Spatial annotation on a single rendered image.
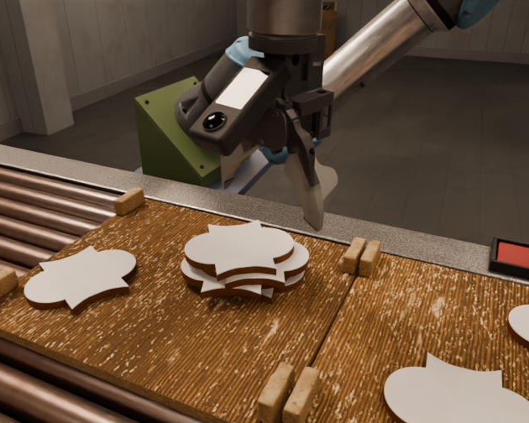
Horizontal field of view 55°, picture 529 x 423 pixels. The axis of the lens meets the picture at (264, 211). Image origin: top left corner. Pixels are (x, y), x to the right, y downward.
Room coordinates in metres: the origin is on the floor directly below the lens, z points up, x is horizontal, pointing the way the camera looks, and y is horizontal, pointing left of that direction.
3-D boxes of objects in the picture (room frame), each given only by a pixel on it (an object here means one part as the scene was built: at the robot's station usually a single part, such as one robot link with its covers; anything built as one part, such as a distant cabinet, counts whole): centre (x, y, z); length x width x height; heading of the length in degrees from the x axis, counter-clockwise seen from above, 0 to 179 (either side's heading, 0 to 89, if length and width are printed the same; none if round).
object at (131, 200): (0.76, 0.23, 0.95); 0.06 x 0.02 x 0.03; 155
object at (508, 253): (0.62, -0.38, 0.92); 0.06 x 0.06 x 0.01; 65
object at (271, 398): (0.35, -0.01, 0.95); 0.06 x 0.02 x 0.03; 155
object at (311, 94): (0.55, -0.02, 1.19); 0.09 x 0.08 x 0.12; 138
